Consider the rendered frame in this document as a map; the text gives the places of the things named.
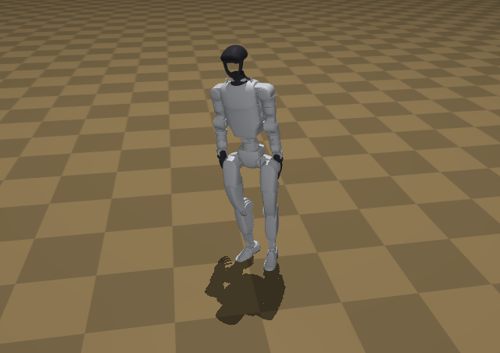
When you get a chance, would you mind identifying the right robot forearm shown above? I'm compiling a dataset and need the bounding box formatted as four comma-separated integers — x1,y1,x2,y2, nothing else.
213,120,227,156

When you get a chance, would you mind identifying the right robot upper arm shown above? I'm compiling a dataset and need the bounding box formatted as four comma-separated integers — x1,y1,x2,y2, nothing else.
209,83,229,130

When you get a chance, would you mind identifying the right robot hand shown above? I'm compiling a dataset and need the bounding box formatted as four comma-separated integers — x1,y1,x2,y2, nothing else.
217,150,227,168

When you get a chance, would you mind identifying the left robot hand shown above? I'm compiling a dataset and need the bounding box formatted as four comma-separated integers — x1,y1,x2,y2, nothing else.
273,154,283,179

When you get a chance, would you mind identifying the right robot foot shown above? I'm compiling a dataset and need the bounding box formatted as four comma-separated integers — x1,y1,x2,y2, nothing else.
236,241,260,262

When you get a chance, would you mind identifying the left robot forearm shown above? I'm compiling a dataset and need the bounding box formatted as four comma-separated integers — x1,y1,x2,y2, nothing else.
267,120,283,159

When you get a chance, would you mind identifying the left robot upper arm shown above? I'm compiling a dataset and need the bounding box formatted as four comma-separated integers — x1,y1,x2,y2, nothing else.
255,83,277,133

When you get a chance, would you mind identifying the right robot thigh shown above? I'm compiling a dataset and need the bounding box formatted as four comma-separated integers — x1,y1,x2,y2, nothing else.
223,152,253,215

